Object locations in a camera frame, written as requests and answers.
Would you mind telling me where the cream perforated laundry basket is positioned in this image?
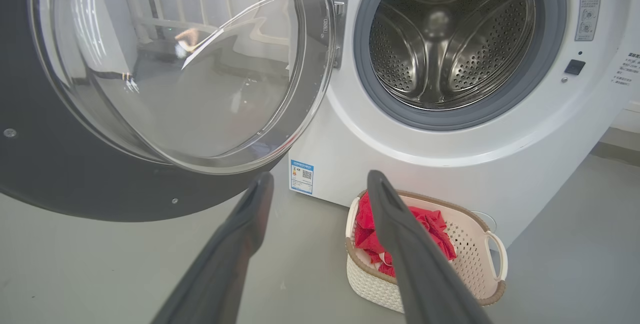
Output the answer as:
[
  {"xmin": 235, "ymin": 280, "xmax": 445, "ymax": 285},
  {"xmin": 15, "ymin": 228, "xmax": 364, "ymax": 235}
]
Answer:
[{"xmin": 345, "ymin": 190, "xmax": 509, "ymax": 314}]

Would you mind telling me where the blue energy label sticker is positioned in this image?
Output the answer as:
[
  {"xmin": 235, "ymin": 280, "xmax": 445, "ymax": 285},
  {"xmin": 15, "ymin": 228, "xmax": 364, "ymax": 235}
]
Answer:
[{"xmin": 289, "ymin": 160, "xmax": 315, "ymax": 196}]

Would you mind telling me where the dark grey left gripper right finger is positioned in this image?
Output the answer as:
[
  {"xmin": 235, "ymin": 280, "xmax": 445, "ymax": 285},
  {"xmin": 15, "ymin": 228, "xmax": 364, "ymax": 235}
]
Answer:
[{"xmin": 367, "ymin": 170, "xmax": 494, "ymax": 324}]

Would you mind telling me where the steel perforated drum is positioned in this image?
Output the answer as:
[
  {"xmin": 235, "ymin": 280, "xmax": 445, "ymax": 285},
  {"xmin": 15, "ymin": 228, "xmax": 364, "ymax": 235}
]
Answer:
[{"xmin": 369, "ymin": 0, "xmax": 537, "ymax": 111}]

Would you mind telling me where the metal door hinge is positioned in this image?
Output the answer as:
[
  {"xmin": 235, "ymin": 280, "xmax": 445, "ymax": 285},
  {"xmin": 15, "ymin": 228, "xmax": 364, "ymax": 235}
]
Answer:
[{"xmin": 332, "ymin": 0, "xmax": 350, "ymax": 70}]

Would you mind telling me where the red garment with white trim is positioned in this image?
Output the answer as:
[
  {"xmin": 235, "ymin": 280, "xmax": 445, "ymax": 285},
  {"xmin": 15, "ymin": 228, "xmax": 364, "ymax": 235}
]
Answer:
[{"xmin": 354, "ymin": 191, "xmax": 458, "ymax": 278}]

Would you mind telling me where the printed instruction text label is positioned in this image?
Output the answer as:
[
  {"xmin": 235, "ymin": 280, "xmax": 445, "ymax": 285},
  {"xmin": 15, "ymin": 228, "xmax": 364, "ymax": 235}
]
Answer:
[{"xmin": 612, "ymin": 51, "xmax": 640, "ymax": 87}]

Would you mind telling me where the round drain filter cap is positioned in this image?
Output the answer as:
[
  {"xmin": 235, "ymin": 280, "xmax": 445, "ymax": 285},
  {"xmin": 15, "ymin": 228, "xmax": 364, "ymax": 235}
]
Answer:
[{"xmin": 472, "ymin": 211, "xmax": 497, "ymax": 234}]

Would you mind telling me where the grey warning sticker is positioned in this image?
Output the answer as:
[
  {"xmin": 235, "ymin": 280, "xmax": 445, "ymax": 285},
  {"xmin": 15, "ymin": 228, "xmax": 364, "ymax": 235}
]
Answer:
[{"xmin": 574, "ymin": 0, "xmax": 603, "ymax": 42}]

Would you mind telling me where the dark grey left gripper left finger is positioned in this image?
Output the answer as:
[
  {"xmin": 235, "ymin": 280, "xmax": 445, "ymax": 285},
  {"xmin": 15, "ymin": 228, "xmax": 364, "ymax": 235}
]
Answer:
[{"xmin": 151, "ymin": 172, "xmax": 275, "ymax": 324}]

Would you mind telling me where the grey rubber door gasket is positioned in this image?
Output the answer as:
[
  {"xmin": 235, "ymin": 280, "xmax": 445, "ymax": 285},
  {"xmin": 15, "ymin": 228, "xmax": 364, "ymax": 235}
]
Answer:
[{"xmin": 353, "ymin": 0, "xmax": 568, "ymax": 131}]

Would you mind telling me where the white front-load washing machine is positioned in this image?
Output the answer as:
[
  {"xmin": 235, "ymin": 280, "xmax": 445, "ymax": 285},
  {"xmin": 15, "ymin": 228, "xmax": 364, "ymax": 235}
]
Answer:
[{"xmin": 289, "ymin": 0, "xmax": 640, "ymax": 249}]

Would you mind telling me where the black glass washing machine door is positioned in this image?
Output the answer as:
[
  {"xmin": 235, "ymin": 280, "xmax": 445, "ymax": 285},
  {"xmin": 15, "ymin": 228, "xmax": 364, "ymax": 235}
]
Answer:
[{"xmin": 0, "ymin": 0, "xmax": 337, "ymax": 222}]

